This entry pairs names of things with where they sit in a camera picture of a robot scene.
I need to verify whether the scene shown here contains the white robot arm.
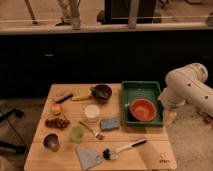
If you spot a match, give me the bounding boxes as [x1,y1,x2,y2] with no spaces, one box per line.
[158,63,213,126]

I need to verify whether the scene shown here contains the white cup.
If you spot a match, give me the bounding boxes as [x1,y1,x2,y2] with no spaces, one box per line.
[84,104,100,122]

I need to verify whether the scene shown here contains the green plastic cup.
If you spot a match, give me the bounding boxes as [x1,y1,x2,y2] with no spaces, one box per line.
[69,126,84,143]

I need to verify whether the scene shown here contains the orange bowl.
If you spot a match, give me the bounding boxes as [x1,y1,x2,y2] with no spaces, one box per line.
[129,98,157,122]

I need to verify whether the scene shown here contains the green plastic tray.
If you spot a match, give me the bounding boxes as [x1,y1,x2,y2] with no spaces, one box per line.
[121,81,163,127]

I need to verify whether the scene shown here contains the blue sponge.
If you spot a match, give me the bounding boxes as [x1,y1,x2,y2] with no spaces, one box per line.
[100,117,120,131]

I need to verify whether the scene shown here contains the black white dish brush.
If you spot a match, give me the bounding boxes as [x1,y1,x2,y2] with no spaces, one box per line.
[102,139,147,160]

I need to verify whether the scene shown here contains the metal fork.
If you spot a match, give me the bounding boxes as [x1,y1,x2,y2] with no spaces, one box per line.
[79,121,104,140]

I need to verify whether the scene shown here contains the dark brown bowl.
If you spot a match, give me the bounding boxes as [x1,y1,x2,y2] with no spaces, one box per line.
[90,84,112,104]

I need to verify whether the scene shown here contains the wooden folding table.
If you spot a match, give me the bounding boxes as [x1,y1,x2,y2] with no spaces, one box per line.
[24,84,177,171]

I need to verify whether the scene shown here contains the blue grey cloth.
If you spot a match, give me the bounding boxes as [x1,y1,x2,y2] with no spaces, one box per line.
[75,146,102,171]

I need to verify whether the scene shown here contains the dark eraser block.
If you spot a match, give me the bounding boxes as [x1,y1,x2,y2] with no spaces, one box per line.
[53,91,73,104]

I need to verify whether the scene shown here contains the orange fruit piece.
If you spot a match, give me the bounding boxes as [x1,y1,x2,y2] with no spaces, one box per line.
[51,103,62,115]

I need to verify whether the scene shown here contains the black chair base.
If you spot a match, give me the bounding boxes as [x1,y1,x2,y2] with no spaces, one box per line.
[0,107,28,155]

